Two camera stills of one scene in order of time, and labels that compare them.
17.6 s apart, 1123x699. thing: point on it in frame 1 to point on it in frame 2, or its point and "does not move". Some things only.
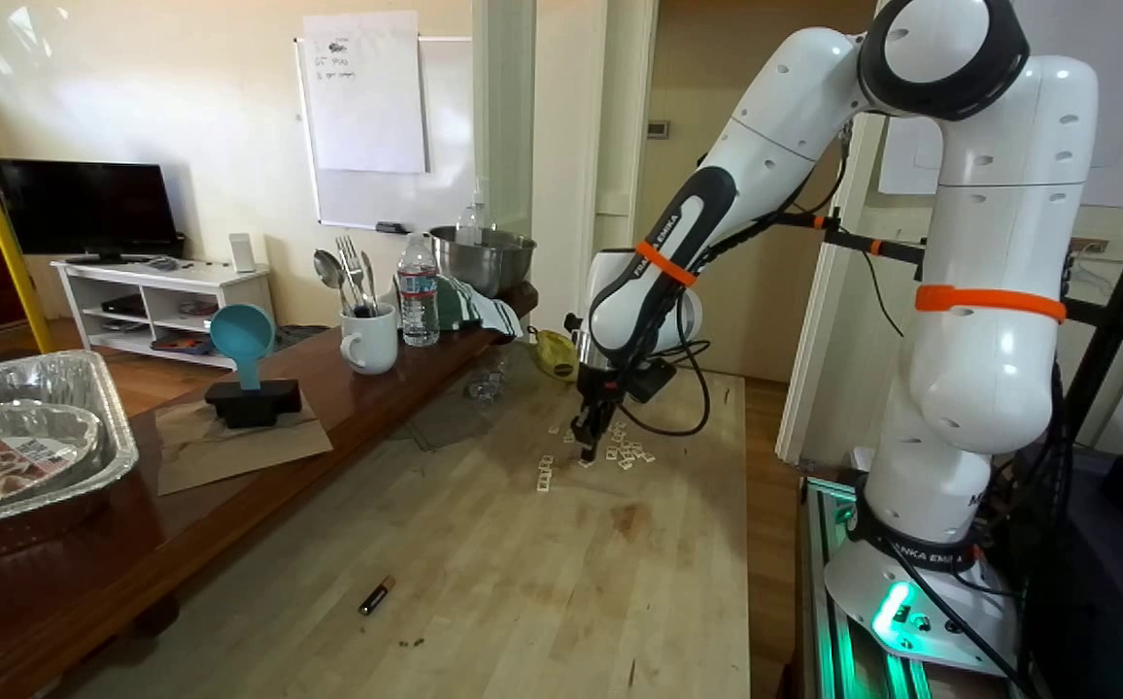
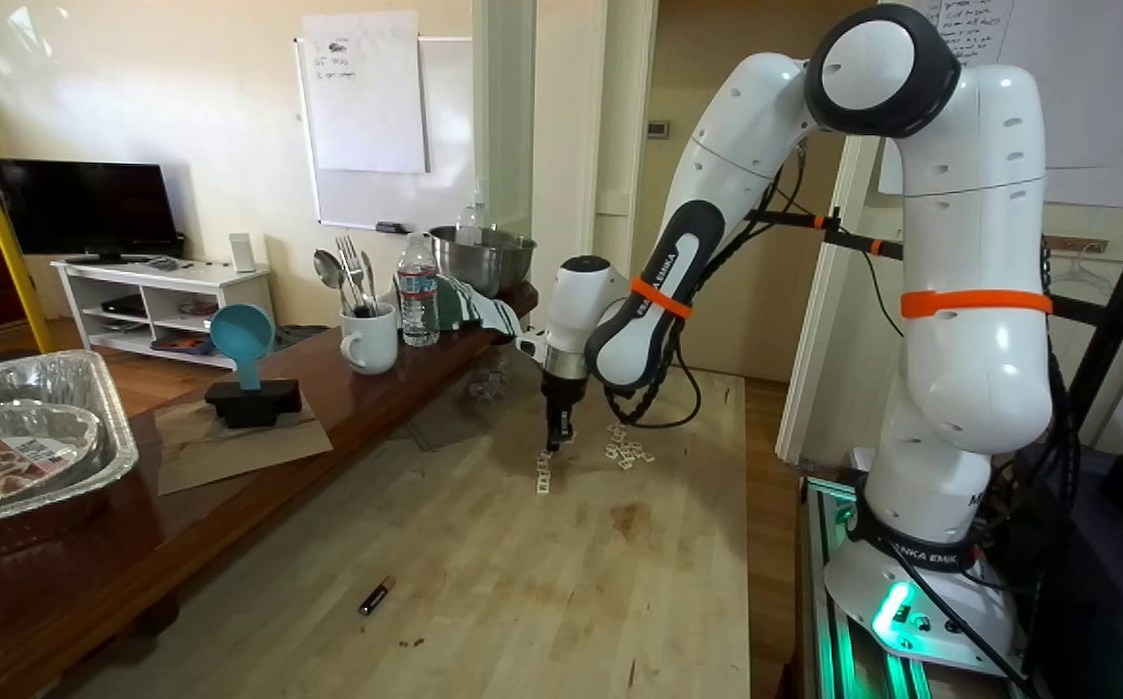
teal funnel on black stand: x=246 y=330 does not move
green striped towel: x=456 y=304 does not move
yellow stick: x=17 y=273 does not move
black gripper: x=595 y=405 to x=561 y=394
